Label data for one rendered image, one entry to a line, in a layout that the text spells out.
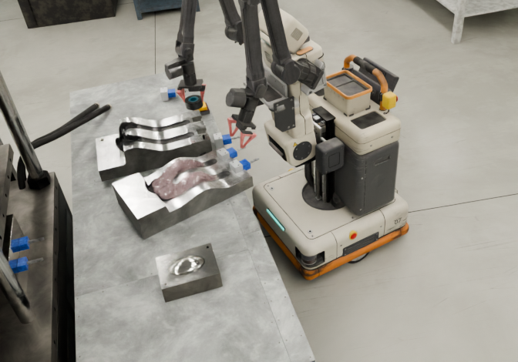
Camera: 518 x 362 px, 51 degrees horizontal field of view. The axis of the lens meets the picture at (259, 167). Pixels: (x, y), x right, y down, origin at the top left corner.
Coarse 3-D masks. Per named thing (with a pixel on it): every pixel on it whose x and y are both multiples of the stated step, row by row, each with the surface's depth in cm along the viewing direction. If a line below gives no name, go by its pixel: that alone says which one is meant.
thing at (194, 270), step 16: (160, 256) 191; (176, 256) 190; (192, 256) 190; (208, 256) 189; (160, 272) 185; (176, 272) 187; (192, 272) 187; (208, 272) 183; (176, 288) 181; (192, 288) 183; (208, 288) 186
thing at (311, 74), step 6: (306, 66) 214; (312, 66) 216; (306, 72) 214; (312, 72) 215; (318, 72) 216; (300, 78) 215; (306, 78) 215; (312, 78) 216; (318, 78) 215; (306, 84) 219; (312, 84) 217
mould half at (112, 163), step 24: (120, 120) 251; (144, 120) 254; (168, 120) 257; (192, 120) 254; (96, 144) 251; (144, 144) 237; (168, 144) 242; (192, 144) 240; (120, 168) 237; (144, 168) 240
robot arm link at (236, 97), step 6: (234, 90) 206; (240, 90) 208; (246, 90) 209; (258, 90) 206; (264, 90) 207; (228, 96) 208; (234, 96) 206; (240, 96) 207; (258, 96) 208; (228, 102) 208; (234, 102) 206; (240, 102) 208
